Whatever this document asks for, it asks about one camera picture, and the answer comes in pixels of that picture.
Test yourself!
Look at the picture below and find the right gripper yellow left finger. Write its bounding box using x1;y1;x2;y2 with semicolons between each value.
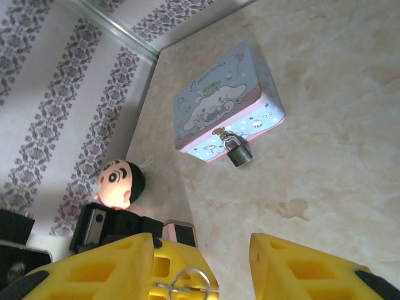
6;232;220;300

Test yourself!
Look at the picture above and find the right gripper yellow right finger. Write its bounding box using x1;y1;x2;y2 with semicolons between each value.
249;232;400;300

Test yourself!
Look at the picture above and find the small grey padlock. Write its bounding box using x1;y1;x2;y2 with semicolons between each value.
222;132;253;169

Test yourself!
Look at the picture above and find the cartoon print tin box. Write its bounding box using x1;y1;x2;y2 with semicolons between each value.
172;42;286;165

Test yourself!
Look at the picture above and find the cartoon boy plush head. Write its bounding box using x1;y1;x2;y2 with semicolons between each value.
93;154;156;211

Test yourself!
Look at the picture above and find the aluminium frame post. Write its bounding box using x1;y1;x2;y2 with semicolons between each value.
67;0;161;63

